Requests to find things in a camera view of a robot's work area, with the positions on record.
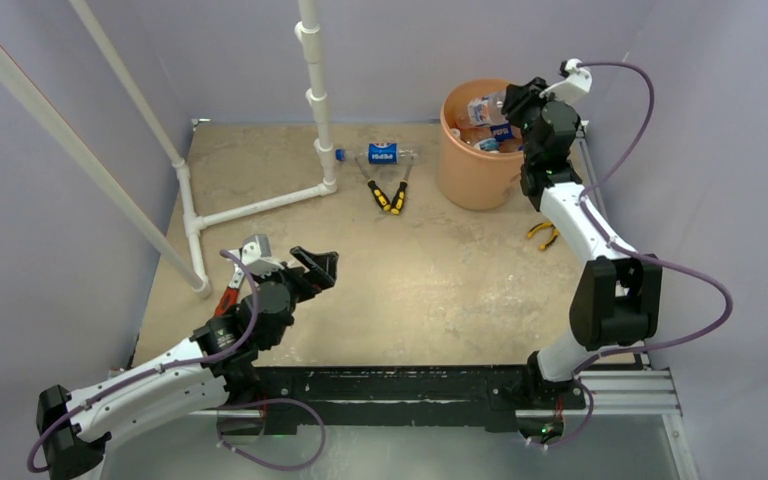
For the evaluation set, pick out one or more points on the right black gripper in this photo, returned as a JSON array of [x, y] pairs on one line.
[[522, 98]]

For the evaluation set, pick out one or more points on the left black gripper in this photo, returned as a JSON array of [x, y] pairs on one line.
[[314, 280]]

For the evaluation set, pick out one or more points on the Pepsi bottle blue label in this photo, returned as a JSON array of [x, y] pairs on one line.
[[379, 154], [504, 132]]

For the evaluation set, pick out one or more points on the small blue label bottle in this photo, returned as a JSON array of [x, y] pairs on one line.
[[487, 110]]

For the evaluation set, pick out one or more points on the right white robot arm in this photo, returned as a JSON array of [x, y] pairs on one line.
[[616, 302]]

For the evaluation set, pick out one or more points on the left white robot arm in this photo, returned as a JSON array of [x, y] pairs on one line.
[[213, 368]]

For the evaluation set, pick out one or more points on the orange plastic bin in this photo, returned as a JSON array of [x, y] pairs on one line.
[[470, 178]]

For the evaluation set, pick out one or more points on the left yellow black screwdriver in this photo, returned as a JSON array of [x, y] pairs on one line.
[[381, 200]]

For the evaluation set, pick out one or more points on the yellow black screwdriver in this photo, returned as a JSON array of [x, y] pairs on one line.
[[400, 197], [381, 200]]

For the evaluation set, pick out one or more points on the right yellow black screwdriver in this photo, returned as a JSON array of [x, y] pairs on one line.
[[400, 197]]

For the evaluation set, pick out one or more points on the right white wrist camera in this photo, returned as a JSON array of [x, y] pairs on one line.
[[576, 83]]

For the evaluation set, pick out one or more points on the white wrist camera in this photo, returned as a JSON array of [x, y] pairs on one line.
[[256, 255], [576, 83]]

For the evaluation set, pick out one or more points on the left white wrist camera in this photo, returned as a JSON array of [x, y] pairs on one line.
[[256, 255]]

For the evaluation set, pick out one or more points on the red handled adjustable wrench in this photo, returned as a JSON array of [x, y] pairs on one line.
[[230, 296]]

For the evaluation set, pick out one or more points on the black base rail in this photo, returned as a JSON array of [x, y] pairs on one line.
[[404, 396]]

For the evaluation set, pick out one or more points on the white PVC pipe frame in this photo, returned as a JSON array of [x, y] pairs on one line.
[[193, 272]]

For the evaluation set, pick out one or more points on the aluminium frame rail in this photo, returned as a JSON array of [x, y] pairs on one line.
[[627, 386]]

